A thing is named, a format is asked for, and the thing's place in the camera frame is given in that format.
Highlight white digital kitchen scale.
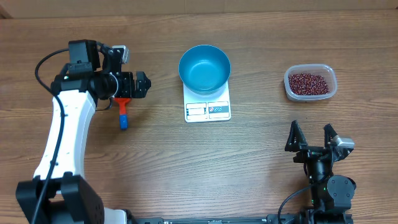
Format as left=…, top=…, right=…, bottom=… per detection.
left=183, top=82, right=231, bottom=123

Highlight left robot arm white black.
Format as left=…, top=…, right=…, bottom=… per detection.
left=16, top=39, right=151, bottom=223

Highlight red beans in container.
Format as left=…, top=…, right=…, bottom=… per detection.
left=288, top=73, right=329, bottom=96

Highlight teal blue bowl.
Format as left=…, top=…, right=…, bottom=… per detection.
left=178, top=45, right=231, bottom=95

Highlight orange scoop blue handle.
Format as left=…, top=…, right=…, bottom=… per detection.
left=114, top=98, right=131, bottom=130

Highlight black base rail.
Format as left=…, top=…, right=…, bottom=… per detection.
left=124, top=213, right=354, bottom=224

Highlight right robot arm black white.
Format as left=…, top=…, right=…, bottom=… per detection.
left=277, top=120, right=356, bottom=223

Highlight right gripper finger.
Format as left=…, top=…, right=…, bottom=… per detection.
left=285, top=120, right=308, bottom=152
left=323, top=124, right=337, bottom=148

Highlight clear plastic container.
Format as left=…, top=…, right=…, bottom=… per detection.
left=284, top=64, right=338, bottom=102

